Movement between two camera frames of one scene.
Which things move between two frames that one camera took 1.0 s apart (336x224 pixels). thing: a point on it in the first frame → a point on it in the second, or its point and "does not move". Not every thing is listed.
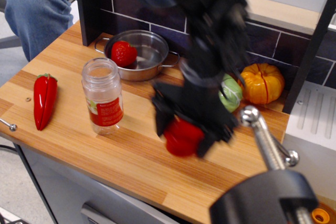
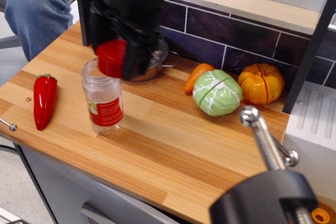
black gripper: (198, 99) → (129, 8)
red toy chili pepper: (45, 97) does not move
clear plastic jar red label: (102, 84) does not move
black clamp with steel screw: (276, 196) does not move
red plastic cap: (182, 139) → (111, 54)
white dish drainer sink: (311, 132) does not move
